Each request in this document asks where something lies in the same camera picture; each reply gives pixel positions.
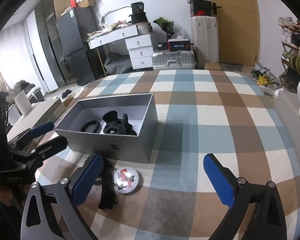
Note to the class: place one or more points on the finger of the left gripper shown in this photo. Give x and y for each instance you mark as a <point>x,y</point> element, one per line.
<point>40,128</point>
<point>48,149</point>

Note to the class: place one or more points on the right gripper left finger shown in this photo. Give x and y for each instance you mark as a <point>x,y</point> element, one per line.
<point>39,221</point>

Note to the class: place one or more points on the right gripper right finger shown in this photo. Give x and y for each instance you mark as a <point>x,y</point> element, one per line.
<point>267,220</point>

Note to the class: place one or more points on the black long hair clip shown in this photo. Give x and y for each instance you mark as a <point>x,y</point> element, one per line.
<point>108,196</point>

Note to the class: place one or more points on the black round hair claw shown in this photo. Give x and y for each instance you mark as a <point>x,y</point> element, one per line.
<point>120,126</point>

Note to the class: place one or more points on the white paper roll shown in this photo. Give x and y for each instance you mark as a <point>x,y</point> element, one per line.
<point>23,103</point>

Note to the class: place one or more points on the black hair claw in box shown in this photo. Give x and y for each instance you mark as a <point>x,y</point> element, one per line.
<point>110,116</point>

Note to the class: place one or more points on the white round dish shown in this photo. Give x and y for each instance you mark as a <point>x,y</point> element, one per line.
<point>125,180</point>

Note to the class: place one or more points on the plaid bed cover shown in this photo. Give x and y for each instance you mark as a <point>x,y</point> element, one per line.
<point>199,112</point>

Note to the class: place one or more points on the grey open storage box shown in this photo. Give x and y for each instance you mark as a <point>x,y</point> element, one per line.
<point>83,127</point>

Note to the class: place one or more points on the black refrigerator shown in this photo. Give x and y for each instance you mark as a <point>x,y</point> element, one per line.
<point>74,27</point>

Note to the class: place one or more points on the glass display cabinet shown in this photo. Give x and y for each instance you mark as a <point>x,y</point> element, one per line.
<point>47,12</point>

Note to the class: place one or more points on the white desk with drawers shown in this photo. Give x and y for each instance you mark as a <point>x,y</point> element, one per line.
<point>140,41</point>

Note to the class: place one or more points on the silver suitcase lying flat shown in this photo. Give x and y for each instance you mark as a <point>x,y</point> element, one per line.
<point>165,59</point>

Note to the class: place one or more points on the shoe rack with shoes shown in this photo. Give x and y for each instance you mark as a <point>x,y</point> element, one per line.
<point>290,40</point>

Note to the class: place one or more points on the black red flat box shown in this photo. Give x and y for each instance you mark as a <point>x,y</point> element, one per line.
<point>175,45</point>

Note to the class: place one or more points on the dark flower bouquet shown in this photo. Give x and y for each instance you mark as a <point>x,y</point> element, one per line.
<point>166,25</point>

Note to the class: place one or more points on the white upright suitcase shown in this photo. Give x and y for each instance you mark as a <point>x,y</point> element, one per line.
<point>204,31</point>

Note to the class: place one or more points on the black nike shoe box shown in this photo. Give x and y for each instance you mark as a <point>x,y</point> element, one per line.
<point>202,8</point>

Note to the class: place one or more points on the wooden door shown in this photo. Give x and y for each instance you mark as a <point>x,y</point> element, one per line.
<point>238,31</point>

